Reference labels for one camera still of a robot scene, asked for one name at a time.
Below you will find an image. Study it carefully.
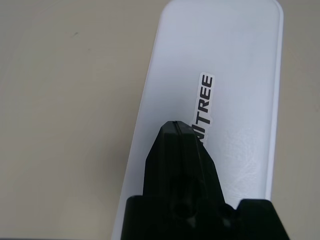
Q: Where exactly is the white plastic pencil case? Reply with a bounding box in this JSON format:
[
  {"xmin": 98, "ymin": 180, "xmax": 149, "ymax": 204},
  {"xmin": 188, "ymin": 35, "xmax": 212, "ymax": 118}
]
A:
[{"xmin": 111, "ymin": 0, "xmax": 285, "ymax": 240}]

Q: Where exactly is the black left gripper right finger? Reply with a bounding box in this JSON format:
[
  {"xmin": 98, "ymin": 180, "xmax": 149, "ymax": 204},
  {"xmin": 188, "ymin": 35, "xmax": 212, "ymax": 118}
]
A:
[{"xmin": 176, "ymin": 121, "xmax": 226, "ymax": 205}]

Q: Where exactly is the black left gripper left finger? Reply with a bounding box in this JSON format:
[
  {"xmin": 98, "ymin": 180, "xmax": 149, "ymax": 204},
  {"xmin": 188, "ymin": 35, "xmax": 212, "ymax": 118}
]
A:
[{"xmin": 142, "ymin": 120, "xmax": 191, "ymax": 199}]

